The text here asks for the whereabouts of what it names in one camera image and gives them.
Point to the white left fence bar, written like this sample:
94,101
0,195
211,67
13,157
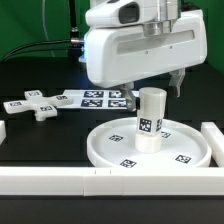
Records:
2,131

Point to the black vertical cable connector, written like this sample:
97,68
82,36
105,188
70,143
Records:
74,32

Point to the white marker plate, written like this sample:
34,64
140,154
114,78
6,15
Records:
95,99

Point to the white fence bar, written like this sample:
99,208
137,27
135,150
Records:
2,131
215,139
110,181

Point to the white round table top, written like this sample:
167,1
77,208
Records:
112,144

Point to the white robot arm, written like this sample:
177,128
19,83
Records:
155,16

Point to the white right fence bar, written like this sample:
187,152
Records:
215,139

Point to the white cross-shaped table base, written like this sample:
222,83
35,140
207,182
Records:
44,107

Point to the white front fence bar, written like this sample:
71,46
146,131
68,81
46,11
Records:
110,181

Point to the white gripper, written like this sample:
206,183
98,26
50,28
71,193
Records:
123,55

